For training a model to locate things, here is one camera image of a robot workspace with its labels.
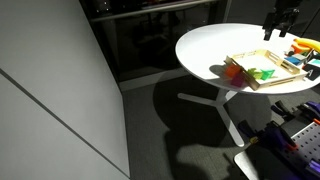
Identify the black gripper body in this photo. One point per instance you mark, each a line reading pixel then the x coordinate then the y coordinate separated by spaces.
pixel 281 18

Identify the dark green foam block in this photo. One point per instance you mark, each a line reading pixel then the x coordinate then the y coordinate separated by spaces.
pixel 267 74

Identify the blue foam block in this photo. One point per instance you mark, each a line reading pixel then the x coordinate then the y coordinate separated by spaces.
pixel 293 60

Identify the grey foam block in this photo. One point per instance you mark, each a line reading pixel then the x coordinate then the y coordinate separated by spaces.
pixel 301 56

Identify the wooden tray box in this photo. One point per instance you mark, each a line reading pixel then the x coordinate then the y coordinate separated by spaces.
pixel 286 68

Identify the light green foam block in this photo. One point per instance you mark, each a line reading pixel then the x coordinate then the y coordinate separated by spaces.
pixel 254 73

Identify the orange foam block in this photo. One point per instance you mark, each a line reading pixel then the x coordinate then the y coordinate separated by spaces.
pixel 232 70

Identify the magenta foam block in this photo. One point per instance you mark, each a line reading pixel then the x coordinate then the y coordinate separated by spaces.
pixel 238 80

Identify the orange yellow number cube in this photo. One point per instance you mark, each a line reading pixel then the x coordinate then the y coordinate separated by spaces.
pixel 296 49

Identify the yellow banana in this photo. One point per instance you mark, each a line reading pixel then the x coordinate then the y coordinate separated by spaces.
pixel 308 42

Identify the black spring clamp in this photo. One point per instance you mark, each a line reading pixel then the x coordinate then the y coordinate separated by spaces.
pixel 283 110

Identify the perforated metal breadboard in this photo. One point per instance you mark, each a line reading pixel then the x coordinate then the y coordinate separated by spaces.
pixel 308 141

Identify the black platform plate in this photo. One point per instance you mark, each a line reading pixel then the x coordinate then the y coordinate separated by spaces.
pixel 253 163

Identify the metal window rail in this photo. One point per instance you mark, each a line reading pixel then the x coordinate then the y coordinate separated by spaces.
pixel 150 10

